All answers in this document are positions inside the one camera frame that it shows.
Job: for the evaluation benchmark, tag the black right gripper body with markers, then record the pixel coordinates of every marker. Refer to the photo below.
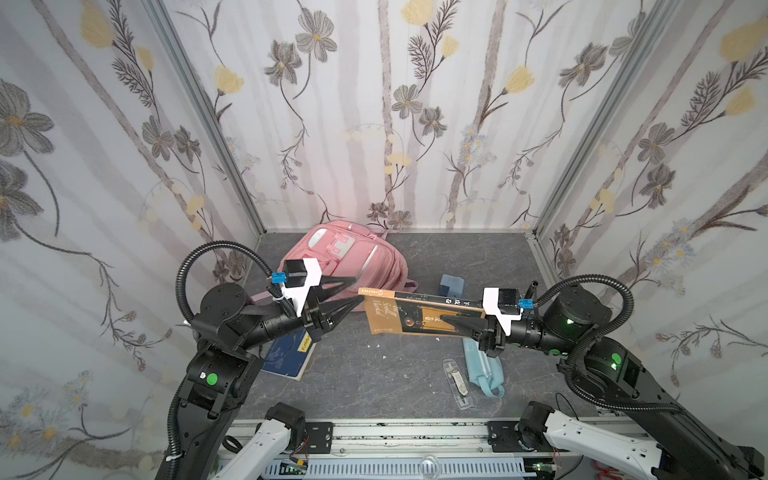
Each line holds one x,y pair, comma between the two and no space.
492,335

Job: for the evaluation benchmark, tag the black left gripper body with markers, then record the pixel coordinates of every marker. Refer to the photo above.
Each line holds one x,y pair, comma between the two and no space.
315,320

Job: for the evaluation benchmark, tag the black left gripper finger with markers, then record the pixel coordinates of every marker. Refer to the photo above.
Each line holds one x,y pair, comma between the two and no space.
331,286
333,312

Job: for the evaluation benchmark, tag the blue paperback book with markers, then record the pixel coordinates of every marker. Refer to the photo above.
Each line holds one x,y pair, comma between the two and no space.
288,356

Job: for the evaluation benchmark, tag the pink school backpack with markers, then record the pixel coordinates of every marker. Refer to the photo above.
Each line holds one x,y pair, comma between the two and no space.
345,249

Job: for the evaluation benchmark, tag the brown black hardcover book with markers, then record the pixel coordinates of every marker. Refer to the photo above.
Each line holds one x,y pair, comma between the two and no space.
411,313

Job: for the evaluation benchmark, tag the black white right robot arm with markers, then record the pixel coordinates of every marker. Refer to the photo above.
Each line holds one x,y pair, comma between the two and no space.
573,319

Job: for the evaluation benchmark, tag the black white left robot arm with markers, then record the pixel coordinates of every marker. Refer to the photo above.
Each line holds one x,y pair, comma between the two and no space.
229,326

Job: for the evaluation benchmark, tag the light blue pencil case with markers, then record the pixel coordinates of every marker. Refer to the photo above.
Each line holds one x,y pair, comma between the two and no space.
483,371

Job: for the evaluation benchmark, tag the blue pencil sharpener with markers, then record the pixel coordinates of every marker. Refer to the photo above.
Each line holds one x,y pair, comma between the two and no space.
451,286

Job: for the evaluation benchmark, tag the clear plastic stapler box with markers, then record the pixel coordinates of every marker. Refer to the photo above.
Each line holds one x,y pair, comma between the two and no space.
457,385

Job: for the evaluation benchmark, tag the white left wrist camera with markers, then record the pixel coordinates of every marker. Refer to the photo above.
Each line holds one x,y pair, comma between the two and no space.
295,280

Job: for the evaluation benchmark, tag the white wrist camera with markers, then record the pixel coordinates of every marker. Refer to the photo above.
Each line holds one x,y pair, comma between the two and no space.
295,280
506,306

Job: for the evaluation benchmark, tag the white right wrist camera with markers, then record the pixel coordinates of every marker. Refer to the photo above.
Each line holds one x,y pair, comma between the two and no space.
506,306

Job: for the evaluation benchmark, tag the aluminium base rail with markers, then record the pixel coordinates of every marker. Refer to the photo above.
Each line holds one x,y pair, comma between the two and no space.
472,448

